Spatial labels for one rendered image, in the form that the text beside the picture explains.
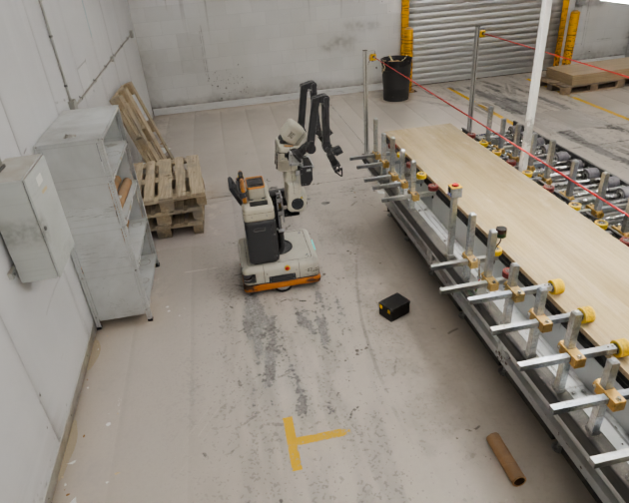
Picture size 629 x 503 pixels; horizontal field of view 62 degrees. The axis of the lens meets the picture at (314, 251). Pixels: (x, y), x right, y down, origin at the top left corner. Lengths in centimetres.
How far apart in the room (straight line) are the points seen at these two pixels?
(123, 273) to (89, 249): 31
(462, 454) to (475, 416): 31
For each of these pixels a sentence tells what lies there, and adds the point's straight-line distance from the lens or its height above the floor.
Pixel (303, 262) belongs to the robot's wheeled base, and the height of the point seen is 26.
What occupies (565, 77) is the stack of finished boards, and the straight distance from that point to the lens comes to 1054.
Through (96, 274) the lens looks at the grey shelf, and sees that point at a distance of 434.
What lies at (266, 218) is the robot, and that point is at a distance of 421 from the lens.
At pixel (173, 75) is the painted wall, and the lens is 1021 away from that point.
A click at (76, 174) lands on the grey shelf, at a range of 399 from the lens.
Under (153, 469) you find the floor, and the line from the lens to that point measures 346.
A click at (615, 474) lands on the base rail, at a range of 257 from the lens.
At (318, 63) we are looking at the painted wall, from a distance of 1036.
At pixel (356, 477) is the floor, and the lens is 321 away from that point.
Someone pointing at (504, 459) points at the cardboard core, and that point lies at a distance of 328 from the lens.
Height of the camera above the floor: 260
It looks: 31 degrees down
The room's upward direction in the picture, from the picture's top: 4 degrees counter-clockwise
